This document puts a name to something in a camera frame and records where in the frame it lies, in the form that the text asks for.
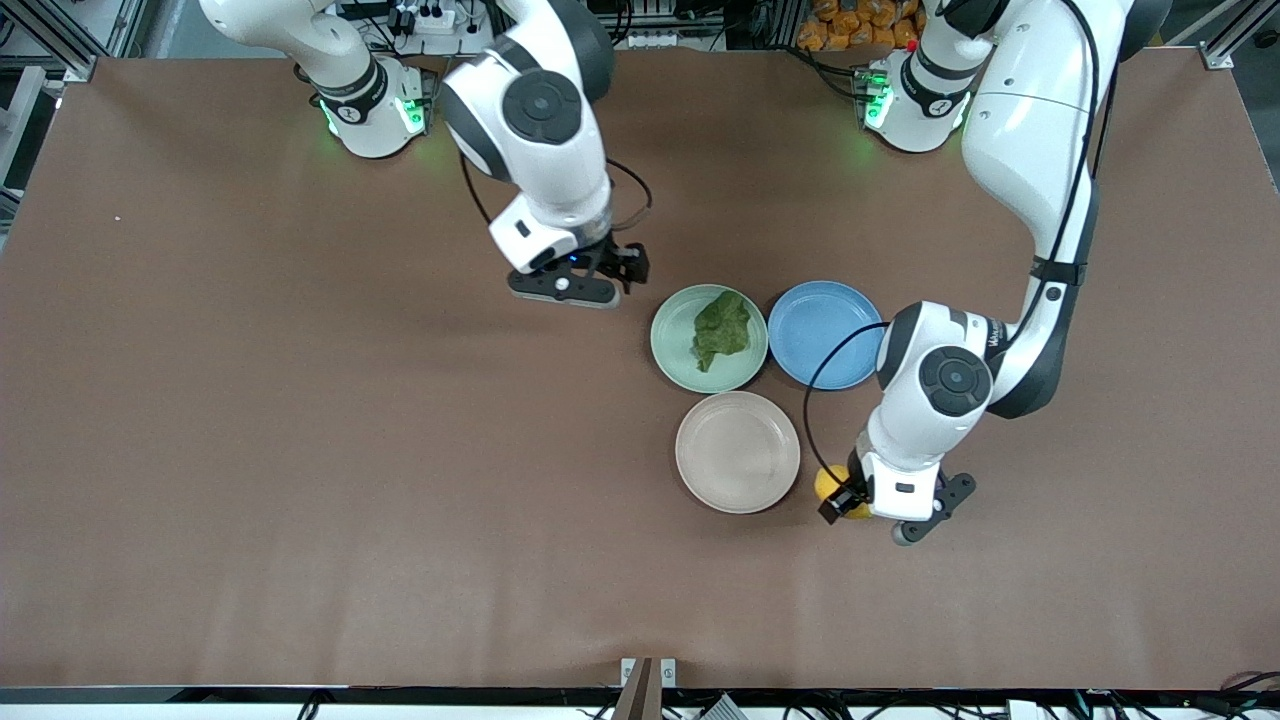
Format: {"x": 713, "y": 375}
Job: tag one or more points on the orange snack bags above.
{"x": 850, "y": 25}

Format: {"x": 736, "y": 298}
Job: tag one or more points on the aluminium corner post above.
{"x": 1235, "y": 35}

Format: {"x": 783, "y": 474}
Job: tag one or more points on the beige plate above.
{"x": 738, "y": 452}

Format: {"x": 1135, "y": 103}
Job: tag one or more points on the aluminium frame profile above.
{"x": 70, "y": 35}

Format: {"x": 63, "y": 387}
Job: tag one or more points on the brown wedge strip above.
{"x": 640, "y": 695}

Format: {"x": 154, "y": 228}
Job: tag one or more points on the white power strip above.
{"x": 430, "y": 18}

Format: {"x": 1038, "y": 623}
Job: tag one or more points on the grey electronics rack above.
{"x": 650, "y": 25}

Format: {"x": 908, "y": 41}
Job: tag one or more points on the light green plate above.
{"x": 680, "y": 350}

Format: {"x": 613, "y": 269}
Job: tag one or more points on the yellow lemon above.
{"x": 828, "y": 482}

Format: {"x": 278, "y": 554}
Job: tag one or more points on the white side shelf frame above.
{"x": 20, "y": 120}

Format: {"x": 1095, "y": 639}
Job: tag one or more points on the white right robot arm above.
{"x": 535, "y": 110}

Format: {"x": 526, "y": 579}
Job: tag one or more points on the blue plate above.
{"x": 826, "y": 330}

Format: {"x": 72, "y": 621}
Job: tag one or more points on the green lettuce leaf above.
{"x": 722, "y": 330}

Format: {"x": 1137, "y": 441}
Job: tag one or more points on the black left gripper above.
{"x": 846, "y": 497}

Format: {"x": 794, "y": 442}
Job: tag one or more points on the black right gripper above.
{"x": 612, "y": 262}

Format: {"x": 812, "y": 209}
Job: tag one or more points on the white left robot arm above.
{"x": 1030, "y": 150}

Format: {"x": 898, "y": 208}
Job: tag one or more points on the metal table edge bracket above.
{"x": 648, "y": 670}

